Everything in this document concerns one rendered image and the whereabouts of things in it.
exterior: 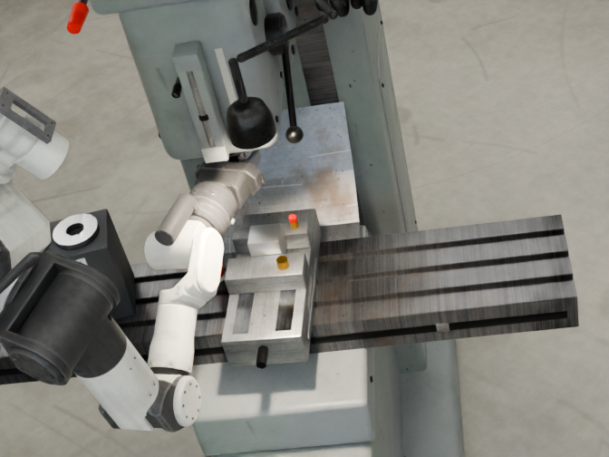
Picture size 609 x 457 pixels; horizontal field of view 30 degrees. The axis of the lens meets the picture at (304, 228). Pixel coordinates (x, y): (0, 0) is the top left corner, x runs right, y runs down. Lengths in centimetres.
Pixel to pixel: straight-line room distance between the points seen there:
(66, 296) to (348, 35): 98
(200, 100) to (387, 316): 59
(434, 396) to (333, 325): 82
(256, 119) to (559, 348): 177
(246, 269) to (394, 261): 30
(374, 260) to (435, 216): 148
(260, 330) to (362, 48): 63
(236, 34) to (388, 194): 88
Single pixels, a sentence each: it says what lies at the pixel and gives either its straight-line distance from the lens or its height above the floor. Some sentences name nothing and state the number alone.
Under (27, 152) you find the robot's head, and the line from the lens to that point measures 156.
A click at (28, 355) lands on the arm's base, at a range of 154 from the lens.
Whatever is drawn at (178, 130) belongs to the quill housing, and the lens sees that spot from 190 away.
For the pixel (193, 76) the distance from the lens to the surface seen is 179.
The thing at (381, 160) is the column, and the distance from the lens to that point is 250.
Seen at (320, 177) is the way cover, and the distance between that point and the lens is 243.
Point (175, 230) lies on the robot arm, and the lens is 184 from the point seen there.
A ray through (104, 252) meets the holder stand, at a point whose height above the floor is 109.
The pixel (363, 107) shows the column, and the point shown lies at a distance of 242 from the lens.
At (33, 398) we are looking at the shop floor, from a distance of 356.
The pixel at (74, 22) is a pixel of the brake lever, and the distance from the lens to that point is 161.
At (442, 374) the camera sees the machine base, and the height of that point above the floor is 20.
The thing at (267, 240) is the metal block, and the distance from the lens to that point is 213.
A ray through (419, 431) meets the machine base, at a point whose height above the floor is 20.
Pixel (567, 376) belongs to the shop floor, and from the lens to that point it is 321.
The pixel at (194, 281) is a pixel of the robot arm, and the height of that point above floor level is 124.
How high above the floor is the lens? 245
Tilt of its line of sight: 41 degrees down
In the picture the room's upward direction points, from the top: 15 degrees counter-clockwise
